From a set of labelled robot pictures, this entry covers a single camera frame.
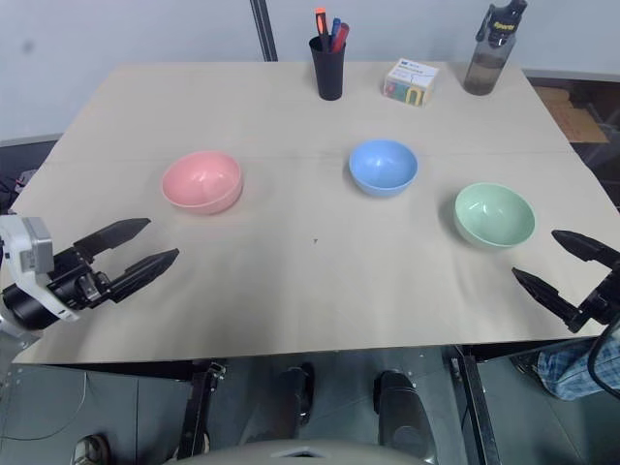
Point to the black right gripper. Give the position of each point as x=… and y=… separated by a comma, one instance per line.
x=605, y=300

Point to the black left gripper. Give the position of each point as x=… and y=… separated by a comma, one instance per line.
x=72, y=283

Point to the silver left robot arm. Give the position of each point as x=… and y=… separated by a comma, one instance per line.
x=26, y=305

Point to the red marker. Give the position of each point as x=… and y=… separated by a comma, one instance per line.
x=342, y=36

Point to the person's plaid trouser leg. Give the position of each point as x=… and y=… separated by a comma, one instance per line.
x=569, y=373

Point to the grey sandal shoe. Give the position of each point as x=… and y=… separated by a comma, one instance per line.
x=91, y=448

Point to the white card box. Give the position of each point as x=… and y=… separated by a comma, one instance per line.
x=412, y=82

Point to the black pen cup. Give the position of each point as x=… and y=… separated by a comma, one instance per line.
x=329, y=72

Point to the blue bowl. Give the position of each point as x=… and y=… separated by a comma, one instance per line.
x=382, y=167

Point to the green bowl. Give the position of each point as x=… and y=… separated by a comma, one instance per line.
x=494, y=215

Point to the black table frame leg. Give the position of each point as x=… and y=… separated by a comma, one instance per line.
x=196, y=412
x=477, y=407

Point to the dark translucent water bottle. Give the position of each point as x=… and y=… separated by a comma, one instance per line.
x=486, y=53

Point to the brown cardboard box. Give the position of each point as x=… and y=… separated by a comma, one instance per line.
x=571, y=114

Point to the pink bowl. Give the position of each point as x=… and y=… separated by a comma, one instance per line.
x=203, y=181

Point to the blue marker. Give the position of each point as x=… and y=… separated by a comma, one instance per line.
x=335, y=31

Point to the black vertical pole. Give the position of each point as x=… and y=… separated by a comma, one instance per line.
x=264, y=29

